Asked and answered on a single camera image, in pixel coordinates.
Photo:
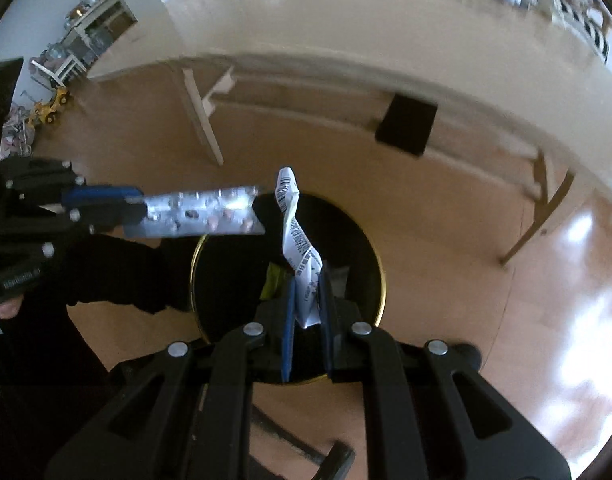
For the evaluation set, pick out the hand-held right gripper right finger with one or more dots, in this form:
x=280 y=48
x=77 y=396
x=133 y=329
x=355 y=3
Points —
x=327 y=320

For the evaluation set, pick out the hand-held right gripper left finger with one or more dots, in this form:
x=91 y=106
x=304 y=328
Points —
x=287 y=330

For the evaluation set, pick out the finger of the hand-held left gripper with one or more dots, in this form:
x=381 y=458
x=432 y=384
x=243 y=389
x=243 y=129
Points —
x=100 y=195
x=110 y=217

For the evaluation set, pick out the black bin with gold rim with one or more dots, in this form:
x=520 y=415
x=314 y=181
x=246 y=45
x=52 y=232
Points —
x=356 y=260

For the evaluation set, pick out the white printed receipt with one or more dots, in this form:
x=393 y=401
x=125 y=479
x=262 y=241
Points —
x=298 y=250

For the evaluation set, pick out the silver pill blister pack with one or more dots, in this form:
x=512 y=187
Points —
x=195 y=215

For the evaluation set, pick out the person's left hand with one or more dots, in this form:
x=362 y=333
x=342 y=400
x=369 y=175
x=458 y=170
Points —
x=8 y=310

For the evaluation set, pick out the yellow toy truck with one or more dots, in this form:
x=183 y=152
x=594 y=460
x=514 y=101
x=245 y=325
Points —
x=48 y=107

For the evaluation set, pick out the small white chair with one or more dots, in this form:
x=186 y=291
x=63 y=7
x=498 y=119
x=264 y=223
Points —
x=55 y=67

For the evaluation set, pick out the white desk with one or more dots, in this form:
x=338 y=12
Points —
x=95 y=15

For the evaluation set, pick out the black box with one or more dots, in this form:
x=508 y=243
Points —
x=406 y=122

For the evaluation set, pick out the oval wooden table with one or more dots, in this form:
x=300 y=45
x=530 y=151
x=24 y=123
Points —
x=336 y=20

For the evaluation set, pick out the black metal frame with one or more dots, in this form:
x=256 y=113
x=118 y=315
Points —
x=336 y=455

